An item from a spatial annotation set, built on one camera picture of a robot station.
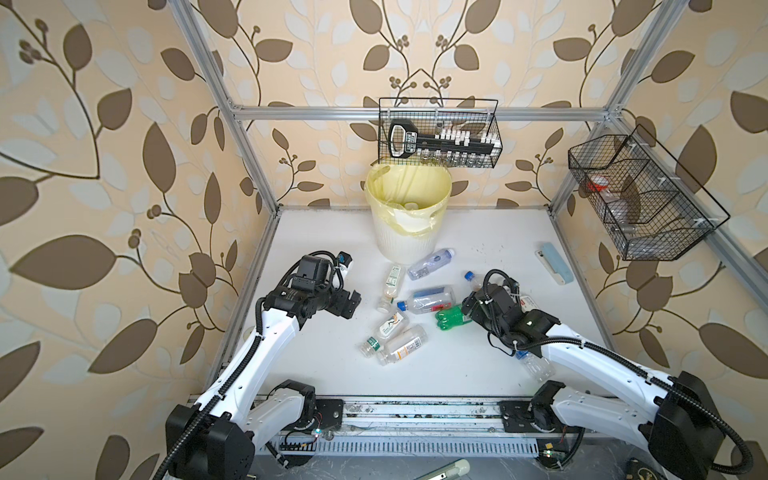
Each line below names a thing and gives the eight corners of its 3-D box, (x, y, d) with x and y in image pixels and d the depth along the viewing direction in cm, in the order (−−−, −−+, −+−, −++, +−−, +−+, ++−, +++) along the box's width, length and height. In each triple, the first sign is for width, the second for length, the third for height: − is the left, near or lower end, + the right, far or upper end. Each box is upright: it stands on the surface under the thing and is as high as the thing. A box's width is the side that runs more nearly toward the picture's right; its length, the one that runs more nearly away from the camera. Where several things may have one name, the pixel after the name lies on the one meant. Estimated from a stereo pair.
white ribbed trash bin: (370, 261, 106) (363, 204, 84) (377, 246, 110) (372, 188, 88) (427, 277, 101) (436, 221, 79) (432, 261, 106) (442, 203, 84)
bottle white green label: (358, 352, 85) (356, 346, 82) (396, 314, 93) (396, 307, 89) (369, 364, 83) (368, 358, 80) (407, 323, 91) (408, 317, 87)
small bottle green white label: (378, 312, 94) (378, 304, 90) (388, 271, 104) (388, 262, 100) (397, 315, 93) (397, 307, 89) (406, 274, 103) (406, 265, 99)
